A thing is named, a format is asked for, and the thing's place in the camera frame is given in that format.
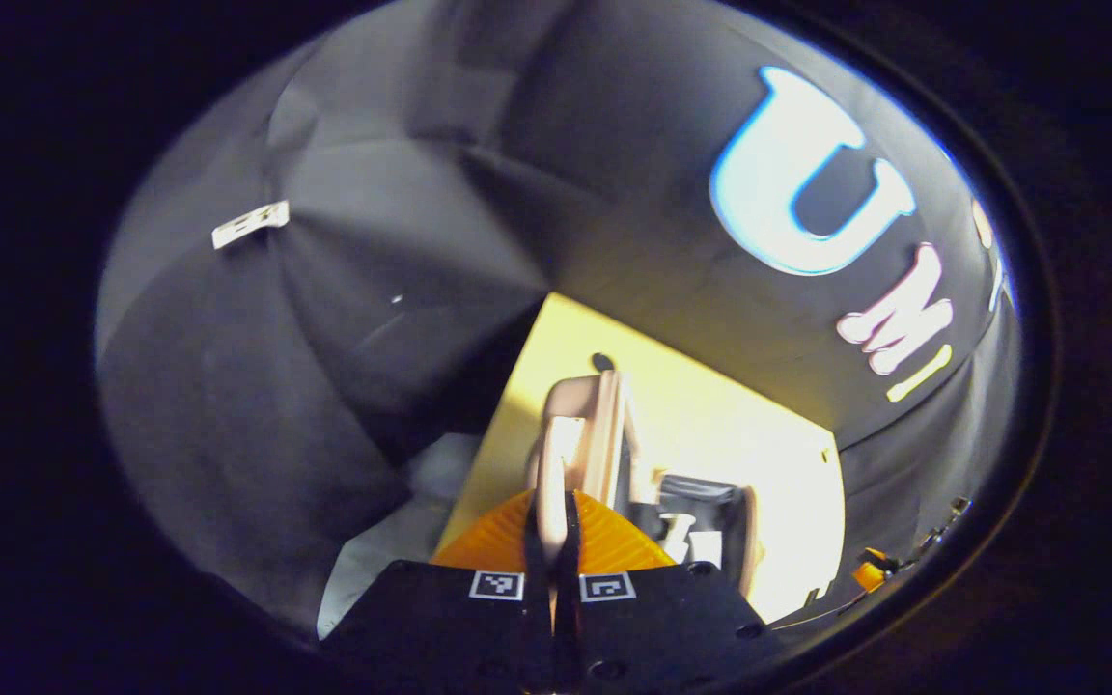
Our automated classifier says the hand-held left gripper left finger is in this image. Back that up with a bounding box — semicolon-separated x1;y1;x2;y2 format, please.
322;489;558;694

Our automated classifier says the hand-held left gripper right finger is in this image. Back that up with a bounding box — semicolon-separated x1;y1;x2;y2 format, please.
557;489;781;694

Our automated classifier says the white pump bottle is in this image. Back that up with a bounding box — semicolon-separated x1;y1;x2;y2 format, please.
660;514;698;566

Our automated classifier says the black backdrop cloth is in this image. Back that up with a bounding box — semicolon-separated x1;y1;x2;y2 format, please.
96;0;1020;628

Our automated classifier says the white paper tag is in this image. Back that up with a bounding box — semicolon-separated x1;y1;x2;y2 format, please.
211;200;292;251

